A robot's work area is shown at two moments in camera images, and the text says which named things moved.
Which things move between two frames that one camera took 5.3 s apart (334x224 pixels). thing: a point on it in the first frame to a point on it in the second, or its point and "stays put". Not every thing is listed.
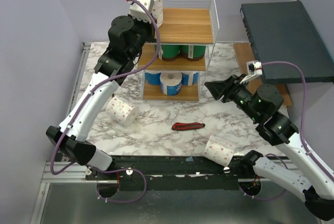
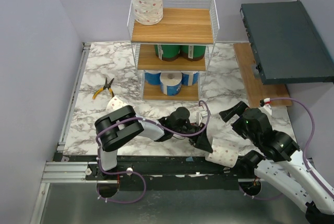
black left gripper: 150,27 to 200,140
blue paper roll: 188,79 stays put
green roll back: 168,52 stays put
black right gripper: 229,92 to 237,120
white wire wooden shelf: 190,25 stays put
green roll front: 193,52 stays put
